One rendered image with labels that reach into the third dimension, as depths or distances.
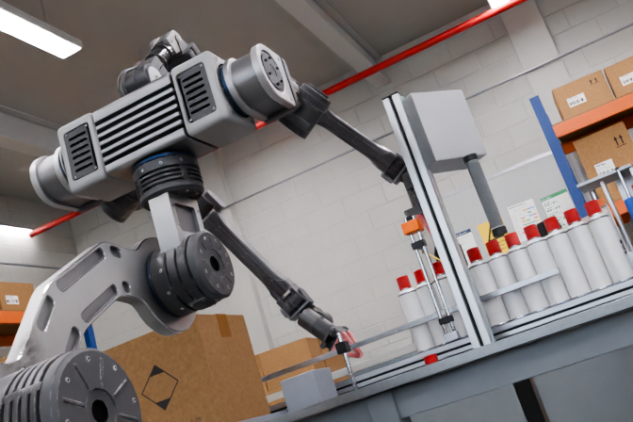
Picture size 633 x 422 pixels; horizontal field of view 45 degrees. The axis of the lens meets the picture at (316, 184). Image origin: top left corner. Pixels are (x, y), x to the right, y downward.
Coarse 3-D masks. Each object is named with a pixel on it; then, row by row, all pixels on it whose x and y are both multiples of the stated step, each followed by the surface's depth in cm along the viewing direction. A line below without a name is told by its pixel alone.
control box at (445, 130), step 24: (408, 96) 192; (432, 96) 194; (456, 96) 198; (432, 120) 191; (456, 120) 194; (432, 144) 187; (456, 144) 191; (480, 144) 195; (432, 168) 191; (456, 168) 197
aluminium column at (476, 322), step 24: (408, 120) 193; (408, 144) 192; (408, 168) 190; (432, 192) 187; (432, 216) 186; (456, 240) 185; (456, 264) 182; (456, 288) 181; (480, 312) 178; (480, 336) 177
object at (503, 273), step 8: (496, 240) 194; (488, 248) 194; (496, 248) 193; (496, 256) 192; (504, 256) 192; (496, 264) 192; (504, 264) 191; (496, 272) 192; (504, 272) 191; (512, 272) 191; (496, 280) 192; (504, 280) 190; (512, 280) 190; (520, 288) 191; (504, 296) 190; (512, 296) 189; (520, 296) 189; (512, 304) 188; (520, 304) 188; (512, 312) 188; (520, 312) 188; (528, 312) 188
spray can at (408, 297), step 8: (400, 280) 204; (408, 280) 204; (400, 288) 203; (408, 288) 203; (400, 296) 202; (408, 296) 201; (416, 296) 202; (408, 304) 201; (416, 304) 201; (408, 312) 200; (416, 312) 200; (408, 320) 201; (416, 328) 199; (424, 328) 199; (416, 336) 198; (424, 336) 198; (416, 344) 199; (424, 344) 197; (432, 344) 198
